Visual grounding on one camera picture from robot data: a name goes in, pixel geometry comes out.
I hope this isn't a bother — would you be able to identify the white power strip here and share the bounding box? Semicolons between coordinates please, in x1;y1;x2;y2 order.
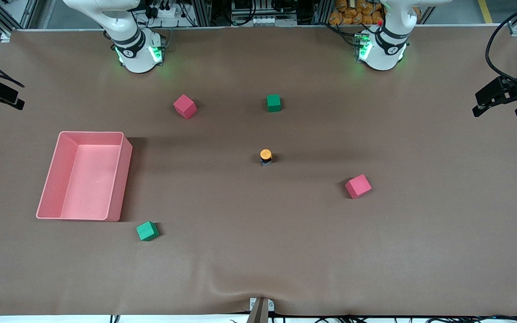
149;4;179;18

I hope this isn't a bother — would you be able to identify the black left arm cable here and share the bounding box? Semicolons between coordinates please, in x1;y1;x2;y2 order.
485;0;517;90

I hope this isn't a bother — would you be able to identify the brown table cover mat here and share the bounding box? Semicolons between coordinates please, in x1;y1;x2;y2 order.
0;25;517;317

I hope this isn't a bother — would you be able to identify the pink foam cube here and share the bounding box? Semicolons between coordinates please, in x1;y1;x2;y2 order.
345;174;372;199
173;94;197;120

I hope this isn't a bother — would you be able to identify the orange items pile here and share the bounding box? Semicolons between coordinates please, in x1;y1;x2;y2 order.
329;0;385;26

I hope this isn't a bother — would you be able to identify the metal table clamp bracket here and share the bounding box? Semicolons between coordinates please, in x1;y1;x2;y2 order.
249;297;275;323

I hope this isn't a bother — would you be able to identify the pink plastic tray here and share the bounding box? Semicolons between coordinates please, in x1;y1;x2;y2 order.
36;131;133;222

